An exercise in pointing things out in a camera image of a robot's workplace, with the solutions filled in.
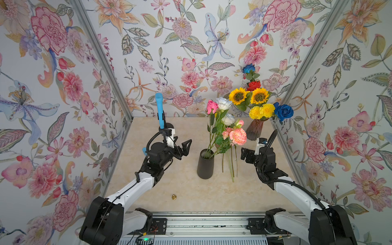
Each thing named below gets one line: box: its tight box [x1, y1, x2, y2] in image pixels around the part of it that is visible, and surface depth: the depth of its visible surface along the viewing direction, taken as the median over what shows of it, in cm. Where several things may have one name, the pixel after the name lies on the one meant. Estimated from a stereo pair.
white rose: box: [215, 96, 233, 111], surface depth 65 cm
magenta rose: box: [206, 99, 219, 115], surface depth 64 cm
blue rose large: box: [273, 101, 294, 122], surface depth 65 cm
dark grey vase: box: [197, 148, 215, 180], surface depth 86 cm
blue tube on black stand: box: [154, 92, 166, 130], surface depth 97 cm
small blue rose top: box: [242, 63, 256, 74], surface depth 90 cm
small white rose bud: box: [222, 112, 236, 127], surface depth 68 cm
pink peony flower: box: [229, 128, 248, 146], surface depth 59 cm
